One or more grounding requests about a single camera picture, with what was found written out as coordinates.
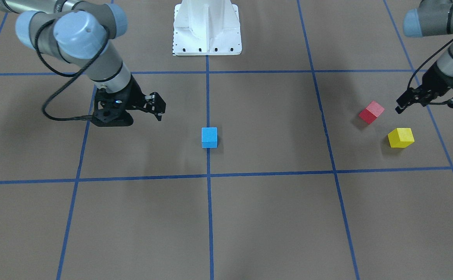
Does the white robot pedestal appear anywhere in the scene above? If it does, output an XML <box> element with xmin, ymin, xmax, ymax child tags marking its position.
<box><xmin>172</xmin><ymin>0</ymin><xmax>242</xmax><ymax>56</ymax></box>

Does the red wooden block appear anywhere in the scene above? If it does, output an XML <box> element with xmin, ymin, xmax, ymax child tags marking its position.
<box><xmin>358</xmin><ymin>100</ymin><xmax>385</xmax><ymax>124</ymax></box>

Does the yellow wooden block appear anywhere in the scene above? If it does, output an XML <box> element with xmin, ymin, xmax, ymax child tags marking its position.
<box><xmin>387</xmin><ymin>128</ymin><xmax>415</xmax><ymax>148</ymax></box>

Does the blue wooden block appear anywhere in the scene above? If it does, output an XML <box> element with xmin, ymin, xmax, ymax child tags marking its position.
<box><xmin>201</xmin><ymin>127</ymin><xmax>219</xmax><ymax>149</ymax></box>

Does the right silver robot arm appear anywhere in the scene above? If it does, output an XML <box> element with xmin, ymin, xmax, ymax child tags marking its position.
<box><xmin>0</xmin><ymin>0</ymin><xmax>166</xmax><ymax>126</ymax></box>

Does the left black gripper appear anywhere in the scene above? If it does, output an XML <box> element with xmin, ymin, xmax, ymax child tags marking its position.
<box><xmin>395</xmin><ymin>62</ymin><xmax>453</xmax><ymax>114</ymax></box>

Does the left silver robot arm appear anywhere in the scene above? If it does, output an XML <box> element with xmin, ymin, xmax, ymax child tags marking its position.
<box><xmin>395</xmin><ymin>0</ymin><xmax>453</xmax><ymax>114</ymax></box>

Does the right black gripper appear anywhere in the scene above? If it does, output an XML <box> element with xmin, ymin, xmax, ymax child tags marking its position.
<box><xmin>93</xmin><ymin>76</ymin><xmax>166</xmax><ymax>127</ymax></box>

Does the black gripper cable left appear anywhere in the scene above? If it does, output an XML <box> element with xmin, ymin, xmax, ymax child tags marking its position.
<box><xmin>407</xmin><ymin>17</ymin><xmax>453</xmax><ymax>105</ymax></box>

